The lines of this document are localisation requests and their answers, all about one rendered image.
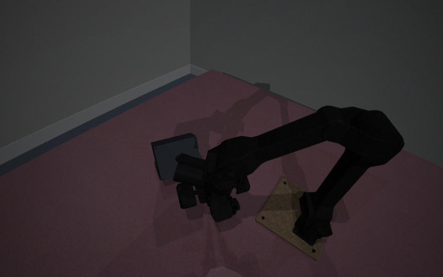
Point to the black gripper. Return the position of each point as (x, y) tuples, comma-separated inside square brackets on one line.
[(186, 194)]

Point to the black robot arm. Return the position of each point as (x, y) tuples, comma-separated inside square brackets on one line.
[(369, 138)]

